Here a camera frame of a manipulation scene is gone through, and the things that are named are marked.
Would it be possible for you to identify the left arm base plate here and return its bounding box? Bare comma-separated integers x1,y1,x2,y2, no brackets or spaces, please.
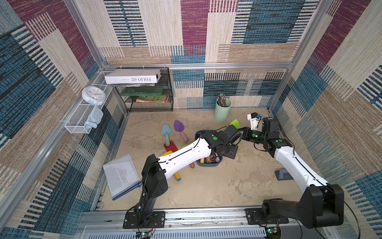
122,211,166,229

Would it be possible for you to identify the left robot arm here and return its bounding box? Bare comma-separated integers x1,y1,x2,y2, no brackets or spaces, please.
134,125,242,229

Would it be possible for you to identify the red shovel wooden handle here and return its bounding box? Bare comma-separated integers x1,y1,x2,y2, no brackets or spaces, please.
164,140,178,152

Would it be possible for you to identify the colored pencils bundle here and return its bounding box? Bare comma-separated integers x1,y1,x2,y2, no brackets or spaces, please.
217,94,226,107

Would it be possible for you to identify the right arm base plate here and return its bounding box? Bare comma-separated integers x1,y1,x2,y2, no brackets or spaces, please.
244,208,289,227

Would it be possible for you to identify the green trowel yellow handle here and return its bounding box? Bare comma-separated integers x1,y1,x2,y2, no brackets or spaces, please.
229,119,240,129

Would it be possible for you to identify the yellow shovel blue tip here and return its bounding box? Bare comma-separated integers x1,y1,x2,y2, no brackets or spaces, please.
162,150,181,181

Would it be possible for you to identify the white folio box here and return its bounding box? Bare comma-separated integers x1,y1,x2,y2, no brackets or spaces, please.
104,69,161,84

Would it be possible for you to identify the green book on shelf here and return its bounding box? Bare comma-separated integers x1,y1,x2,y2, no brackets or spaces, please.
120,86,164,97

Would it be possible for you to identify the light blue cloth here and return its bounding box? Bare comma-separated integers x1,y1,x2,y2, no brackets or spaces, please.
85,106,103,131

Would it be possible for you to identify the mint green pencil cup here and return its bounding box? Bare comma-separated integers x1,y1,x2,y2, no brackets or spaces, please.
214,99,231,122

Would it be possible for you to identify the dark teal storage box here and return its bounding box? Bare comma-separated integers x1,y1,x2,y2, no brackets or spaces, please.
194,130,223,167

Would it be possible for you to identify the colourful book on shelf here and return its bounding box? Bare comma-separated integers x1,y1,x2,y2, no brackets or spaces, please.
135,95,169,103

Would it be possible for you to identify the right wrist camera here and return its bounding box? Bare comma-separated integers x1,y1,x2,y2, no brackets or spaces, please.
247,112,262,130

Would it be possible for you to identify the white wire basket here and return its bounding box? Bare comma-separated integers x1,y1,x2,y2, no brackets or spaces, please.
65,84,112,134

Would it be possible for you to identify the green trowel wooden handle left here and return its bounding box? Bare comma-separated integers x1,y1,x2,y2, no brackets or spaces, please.
182,143,195,169

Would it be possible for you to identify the light blue trowel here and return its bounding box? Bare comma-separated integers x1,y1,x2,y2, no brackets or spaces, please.
161,124,172,146

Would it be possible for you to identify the white round clock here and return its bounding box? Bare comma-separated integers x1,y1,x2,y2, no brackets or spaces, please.
82,86,106,106

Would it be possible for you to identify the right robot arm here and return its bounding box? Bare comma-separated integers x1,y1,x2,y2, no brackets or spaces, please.
241,113,344,229

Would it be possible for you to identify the open white book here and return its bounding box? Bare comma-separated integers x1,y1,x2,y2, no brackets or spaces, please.
103,153,142,200

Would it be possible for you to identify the black wire shelf rack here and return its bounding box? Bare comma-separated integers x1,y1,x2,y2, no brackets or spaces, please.
115,68,174,113

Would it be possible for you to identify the dark smartphone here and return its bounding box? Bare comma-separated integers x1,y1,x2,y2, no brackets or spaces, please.
275,169,293,181

